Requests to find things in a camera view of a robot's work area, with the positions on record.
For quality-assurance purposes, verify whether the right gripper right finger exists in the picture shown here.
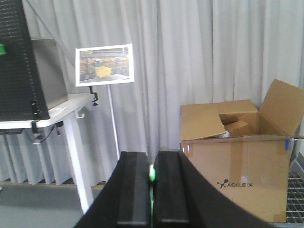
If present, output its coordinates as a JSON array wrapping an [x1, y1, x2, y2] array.
[[153, 151, 272, 228]]

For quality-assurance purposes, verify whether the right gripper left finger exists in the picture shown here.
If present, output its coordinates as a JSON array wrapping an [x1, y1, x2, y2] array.
[[75, 152, 151, 228]]

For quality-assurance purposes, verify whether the green plastic spoon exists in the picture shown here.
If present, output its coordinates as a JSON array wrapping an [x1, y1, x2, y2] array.
[[149, 164, 156, 227]]

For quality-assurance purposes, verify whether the open cardboard box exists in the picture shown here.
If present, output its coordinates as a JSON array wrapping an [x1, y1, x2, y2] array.
[[180, 79, 304, 222]]

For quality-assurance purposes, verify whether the white standing desk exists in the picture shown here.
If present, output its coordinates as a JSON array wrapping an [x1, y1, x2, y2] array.
[[0, 94, 94, 213]]

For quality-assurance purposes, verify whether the metal grate stack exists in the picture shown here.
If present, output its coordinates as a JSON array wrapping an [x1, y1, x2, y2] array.
[[286, 171, 304, 224]]

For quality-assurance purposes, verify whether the black desk clamp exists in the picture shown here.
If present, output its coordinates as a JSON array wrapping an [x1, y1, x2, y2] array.
[[89, 85, 98, 106]]

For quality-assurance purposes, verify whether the sign on pole stand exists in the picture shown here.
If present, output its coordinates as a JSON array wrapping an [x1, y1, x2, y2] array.
[[75, 43, 134, 158]]

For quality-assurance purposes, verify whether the black pegboard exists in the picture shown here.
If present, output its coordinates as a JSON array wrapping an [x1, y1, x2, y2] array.
[[0, 0, 49, 121]]

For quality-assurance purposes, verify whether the grey curtain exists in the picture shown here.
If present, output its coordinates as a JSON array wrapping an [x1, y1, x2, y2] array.
[[0, 0, 304, 186]]

